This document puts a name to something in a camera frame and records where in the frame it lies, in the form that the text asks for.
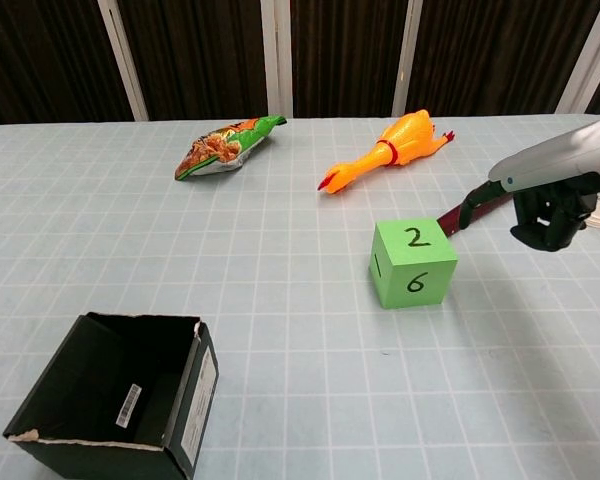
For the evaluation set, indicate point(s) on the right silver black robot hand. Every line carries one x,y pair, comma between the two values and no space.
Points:
555,155

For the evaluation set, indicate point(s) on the green numbered foam cube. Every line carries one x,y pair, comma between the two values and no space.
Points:
415,265

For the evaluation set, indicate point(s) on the light blue grid tablecloth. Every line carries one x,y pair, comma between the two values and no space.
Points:
280,260

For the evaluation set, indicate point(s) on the dark red folded fan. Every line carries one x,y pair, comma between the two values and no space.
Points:
485,207

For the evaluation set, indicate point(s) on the orange rubber chicken toy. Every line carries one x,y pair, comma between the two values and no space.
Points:
405,135

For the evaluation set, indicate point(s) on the green orange snack bag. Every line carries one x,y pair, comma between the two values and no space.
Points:
220,147

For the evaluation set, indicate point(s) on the black open cardboard box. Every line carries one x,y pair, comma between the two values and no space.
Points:
195,400

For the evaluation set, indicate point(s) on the white partition post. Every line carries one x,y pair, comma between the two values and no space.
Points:
406,60
277,60
587,55
125,65

